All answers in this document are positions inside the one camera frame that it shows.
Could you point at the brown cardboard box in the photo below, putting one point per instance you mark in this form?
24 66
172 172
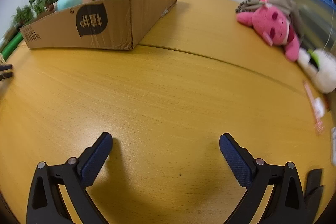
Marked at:
110 24

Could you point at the white and green plush toy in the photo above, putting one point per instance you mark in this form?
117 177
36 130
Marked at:
323 74

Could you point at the green tube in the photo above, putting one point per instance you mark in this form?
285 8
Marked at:
11 45

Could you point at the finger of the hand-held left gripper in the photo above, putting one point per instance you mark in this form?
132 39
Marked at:
5 76
5 66

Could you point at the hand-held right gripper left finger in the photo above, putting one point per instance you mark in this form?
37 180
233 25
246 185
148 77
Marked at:
92 163

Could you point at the pink plush toy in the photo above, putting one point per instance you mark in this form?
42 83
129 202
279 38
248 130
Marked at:
265 22

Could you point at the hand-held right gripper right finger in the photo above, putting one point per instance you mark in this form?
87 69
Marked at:
237 163

